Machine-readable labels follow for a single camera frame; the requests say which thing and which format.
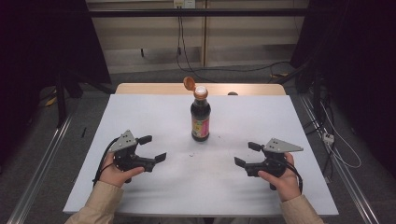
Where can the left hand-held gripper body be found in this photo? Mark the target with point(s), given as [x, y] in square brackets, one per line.
[126, 155]

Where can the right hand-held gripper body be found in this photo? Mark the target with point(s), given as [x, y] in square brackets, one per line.
[277, 155]

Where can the dark sauce bottle orange cap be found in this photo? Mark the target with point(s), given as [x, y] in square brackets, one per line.
[200, 118]

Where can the person's left hand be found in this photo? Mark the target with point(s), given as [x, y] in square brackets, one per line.
[116, 175]

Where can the person's right hand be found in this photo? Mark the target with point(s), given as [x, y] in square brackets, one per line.
[286, 185]

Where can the white board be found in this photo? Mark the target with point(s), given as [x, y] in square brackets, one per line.
[199, 186]

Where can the wooden table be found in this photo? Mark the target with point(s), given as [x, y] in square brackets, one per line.
[155, 88]

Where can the white power strip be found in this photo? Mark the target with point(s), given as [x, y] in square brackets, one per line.
[328, 138]

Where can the black metal stand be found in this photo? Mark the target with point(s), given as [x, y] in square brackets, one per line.
[60, 102]

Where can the black curtain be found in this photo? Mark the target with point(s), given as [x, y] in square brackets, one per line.
[358, 62]
[46, 40]

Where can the black horizontal bar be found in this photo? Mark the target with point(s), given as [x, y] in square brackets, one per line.
[199, 12]

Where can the metal floor rail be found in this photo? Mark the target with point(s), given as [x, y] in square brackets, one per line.
[40, 168]
[342, 174]

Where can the white wall socket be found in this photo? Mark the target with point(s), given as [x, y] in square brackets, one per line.
[184, 3]

